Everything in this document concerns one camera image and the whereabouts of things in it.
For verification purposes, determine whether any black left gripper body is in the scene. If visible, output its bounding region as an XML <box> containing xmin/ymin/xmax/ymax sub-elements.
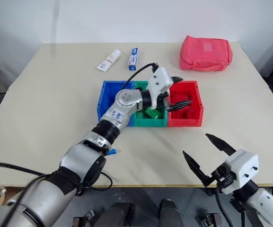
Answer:
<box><xmin>155</xmin><ymin>91</ymin><xmax>171</xmax><ymax>111</ymax></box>

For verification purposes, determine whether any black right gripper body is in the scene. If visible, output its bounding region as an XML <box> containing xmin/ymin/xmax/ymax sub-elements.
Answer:
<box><xmin>210</xmin><ymin>164</ymin><xmax>237</xmax><ymax>190</ymax></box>

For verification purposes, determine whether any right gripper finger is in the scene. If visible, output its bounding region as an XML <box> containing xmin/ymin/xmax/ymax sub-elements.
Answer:
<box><xmin>205</xmin><ymin>133</ymin><xmax>237</xmax><ymax>157</ymax></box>
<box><xmin>182</xmin><ymin>150</ymin><xmax>212</xmax><ymax>188</ymax></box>

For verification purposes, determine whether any red plastic bin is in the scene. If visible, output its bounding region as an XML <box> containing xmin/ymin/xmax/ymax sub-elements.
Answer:
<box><xmin>167</xmin><ymin>80</ymin><xmax>204</xmax><ymax>128</ymax></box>

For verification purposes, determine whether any green block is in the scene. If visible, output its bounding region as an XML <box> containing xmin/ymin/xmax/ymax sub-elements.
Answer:
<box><xmin>143</xmin><ymin>107</ymin><xmax>161</xmax><ymax>120</ymax></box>

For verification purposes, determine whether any green plastic bin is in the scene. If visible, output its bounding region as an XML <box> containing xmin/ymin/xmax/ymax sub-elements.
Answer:
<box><xmin>127</xmin><ymin>80</ymin><xmax>169</xmax><ymax>128</ymax></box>

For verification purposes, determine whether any pink fabric pouch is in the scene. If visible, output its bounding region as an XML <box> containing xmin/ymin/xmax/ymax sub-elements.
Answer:
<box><xmin>179</xmin><ymin>35</ymin><xmax>233</xmax><ymax>72</ymax></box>

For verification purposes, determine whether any blue white toothpaste box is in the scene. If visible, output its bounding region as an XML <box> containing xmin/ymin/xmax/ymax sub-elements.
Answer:
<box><xmin>127</xmin><ymin>47</ymin><xmax>141</xmax><ymax>71</ymax></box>

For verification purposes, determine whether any dark rounded shape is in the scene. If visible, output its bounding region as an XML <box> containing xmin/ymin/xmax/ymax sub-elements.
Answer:
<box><xmin>95</xmin><ymin>201</ymin><xmax>136</xmax><ymax>227</ymax></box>
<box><xmin>159</xmin><ymin>198</ymin><xmax>185</xmax><ymax>227</ymax></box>

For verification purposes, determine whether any blue plastic bin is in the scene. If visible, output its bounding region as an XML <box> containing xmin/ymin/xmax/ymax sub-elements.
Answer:
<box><xmin>96</xmin><ymin>80</ymin><xmax>137</xmax><ymax>127</ymax></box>

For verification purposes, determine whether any white squeeze tube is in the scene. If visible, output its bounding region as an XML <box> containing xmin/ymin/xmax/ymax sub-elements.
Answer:
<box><xmin>96</xmin><ymin>49</ymin><xmax>121</xmax><ymax>72</ymax></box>

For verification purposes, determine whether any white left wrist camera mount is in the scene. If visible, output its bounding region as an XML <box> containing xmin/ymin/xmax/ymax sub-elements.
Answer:
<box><xmin>147</xmin><ymin>67</ymin><xmax>175</xmax><ymax>111</ymax></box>

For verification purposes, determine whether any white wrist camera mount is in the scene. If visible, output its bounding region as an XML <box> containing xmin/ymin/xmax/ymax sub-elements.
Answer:
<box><xmin>147</xmin><ymin>67</ymin><xmax>175</xmax><ymax>111</ymax></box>
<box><xmin>221</xmin><ymin>149</ymin><xmax>260</xmax><ymax>196</ymax></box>

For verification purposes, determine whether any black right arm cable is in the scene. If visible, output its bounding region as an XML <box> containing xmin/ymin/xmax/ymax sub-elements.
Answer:
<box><xmin>213</xmin><ymin>184</ymin><xmax>234</xmax><ymax>227</ymax></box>

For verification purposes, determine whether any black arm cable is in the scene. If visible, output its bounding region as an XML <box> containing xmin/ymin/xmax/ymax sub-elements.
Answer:
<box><xmin>0</xmin><ymin>162</ymin><xmax>114</xmax><ymax>227</ymax></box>
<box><xmin>213</xmin><ymin>184</ymin><xmax>234</xmax><ymax>227</ymax></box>

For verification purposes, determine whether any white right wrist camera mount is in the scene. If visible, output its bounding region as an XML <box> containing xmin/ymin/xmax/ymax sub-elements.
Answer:
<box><xmin>221</xmin><ymin>149</ymin><xmax>260</xmax><ymax>196</ymax></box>

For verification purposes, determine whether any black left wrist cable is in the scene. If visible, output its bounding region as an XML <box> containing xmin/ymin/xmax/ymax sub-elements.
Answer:
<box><xmin>123</xmin><ymin>62</ymin><xmax>160</xmax><ymax>89</ymax></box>

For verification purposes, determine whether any small dark metal bracket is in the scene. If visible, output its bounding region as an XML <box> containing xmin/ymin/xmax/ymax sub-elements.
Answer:
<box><xmin>72</xmin><ymin>209</ymin><xmax>97</xmax><ymax>227</ymax></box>
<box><xmin>198</xmin><ymin>212</ymin><xmax>222</xmax><ymax>227</ymax></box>

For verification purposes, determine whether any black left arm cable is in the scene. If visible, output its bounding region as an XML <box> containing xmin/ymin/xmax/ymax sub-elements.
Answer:
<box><xmin>0</xmin><ymin>162</ymin><xmax>114</xmax><ymax>227</ymax></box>

